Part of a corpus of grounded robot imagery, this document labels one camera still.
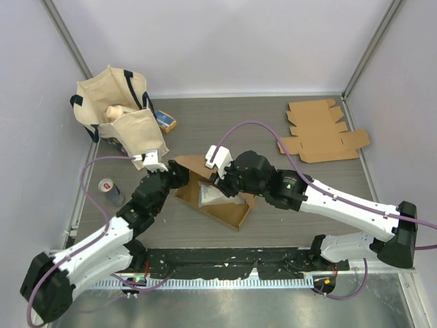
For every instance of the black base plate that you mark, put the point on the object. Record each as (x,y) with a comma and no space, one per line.
(237,263)

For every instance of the small blue orange box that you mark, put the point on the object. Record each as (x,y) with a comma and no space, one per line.
(165,122)

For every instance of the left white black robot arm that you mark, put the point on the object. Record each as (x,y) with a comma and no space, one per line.
(52,283)

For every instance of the beige canvas tote bag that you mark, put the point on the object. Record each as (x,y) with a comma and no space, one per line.
(117,86)

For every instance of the large brown cardboard box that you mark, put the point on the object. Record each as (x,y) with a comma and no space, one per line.
(235,209)

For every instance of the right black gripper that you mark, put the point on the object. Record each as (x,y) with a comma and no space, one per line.
(224,184)

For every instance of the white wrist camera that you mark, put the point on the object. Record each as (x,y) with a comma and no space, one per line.
(150,160)
(218,157)

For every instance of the slotted cable duct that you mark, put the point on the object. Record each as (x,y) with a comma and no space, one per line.
(252,282)

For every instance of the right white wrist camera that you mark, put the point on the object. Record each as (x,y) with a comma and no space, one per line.
(218,157)

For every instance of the flat cardboard box blank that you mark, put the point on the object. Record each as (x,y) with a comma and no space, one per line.
(319,133)

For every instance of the cream bottle in bag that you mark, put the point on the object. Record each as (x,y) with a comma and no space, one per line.
(120,113)

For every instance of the left aluminium frame post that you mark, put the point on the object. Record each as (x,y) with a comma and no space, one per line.
(62,29)

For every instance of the right aluminium frame post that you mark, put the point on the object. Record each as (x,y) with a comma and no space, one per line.
(384,25)

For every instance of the white plastic packet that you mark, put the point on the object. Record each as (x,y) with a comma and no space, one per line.
(210,195)

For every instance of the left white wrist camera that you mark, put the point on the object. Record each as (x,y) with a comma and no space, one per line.
(150,160)

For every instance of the red bull can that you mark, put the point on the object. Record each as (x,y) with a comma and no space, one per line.
(111,191)

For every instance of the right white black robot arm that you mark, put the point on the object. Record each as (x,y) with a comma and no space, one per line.
(386,232)

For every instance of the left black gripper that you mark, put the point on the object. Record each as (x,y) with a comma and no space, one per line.
(180,176)

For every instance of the aluminium frame post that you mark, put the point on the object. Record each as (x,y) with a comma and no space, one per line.
(384,25)
(62,29)

